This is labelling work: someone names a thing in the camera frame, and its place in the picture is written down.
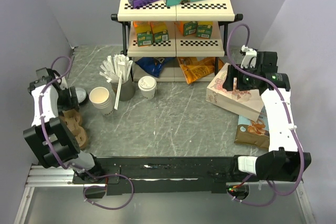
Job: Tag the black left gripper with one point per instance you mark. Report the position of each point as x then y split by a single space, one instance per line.
71 103

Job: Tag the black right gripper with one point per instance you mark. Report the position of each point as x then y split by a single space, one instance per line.
228 83

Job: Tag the paper takeout bag orange handles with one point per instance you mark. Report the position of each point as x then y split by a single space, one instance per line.
245 103

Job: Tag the white plastic cup lid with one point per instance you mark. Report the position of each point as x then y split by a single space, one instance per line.
147 83

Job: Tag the white paper coffee cup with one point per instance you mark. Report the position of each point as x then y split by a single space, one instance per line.
148 93

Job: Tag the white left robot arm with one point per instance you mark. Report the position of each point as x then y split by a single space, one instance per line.
53 144

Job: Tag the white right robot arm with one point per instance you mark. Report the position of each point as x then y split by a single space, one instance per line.
285 160

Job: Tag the stack of white lids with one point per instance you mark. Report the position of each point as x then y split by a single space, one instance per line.
81 95

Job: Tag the brown cardboard cup carrier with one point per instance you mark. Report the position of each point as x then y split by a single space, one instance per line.
73 121

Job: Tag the stack of white paper cups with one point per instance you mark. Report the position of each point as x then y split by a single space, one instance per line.
101 100

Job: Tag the orange snack bag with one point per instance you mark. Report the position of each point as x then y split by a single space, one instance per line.
195 68

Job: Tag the green orange box far right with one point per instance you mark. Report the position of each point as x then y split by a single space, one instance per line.
204 29

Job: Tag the green orange box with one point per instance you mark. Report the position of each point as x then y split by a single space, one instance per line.
186 27
159 31
143 32
204 29

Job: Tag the bundle of wrapped white straws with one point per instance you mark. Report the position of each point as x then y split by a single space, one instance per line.
116 68

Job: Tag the grey straw holder cup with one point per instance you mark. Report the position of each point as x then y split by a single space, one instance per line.
127 89

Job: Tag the brown chips bag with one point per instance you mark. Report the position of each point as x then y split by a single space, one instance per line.
253 133

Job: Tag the blue snack bag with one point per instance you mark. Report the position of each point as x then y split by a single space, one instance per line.
153 65

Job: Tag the cream two-tier shelf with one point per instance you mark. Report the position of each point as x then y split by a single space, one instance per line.
220 12

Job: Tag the green orange box far left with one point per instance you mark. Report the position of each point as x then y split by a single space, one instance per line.
143 32

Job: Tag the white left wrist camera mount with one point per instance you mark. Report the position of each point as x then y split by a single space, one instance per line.
63 83

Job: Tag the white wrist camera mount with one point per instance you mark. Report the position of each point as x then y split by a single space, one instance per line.
250 57
63 83

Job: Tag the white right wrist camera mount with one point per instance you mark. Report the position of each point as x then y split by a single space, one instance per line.
250 57

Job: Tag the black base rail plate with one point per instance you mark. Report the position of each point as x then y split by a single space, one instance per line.
149 175

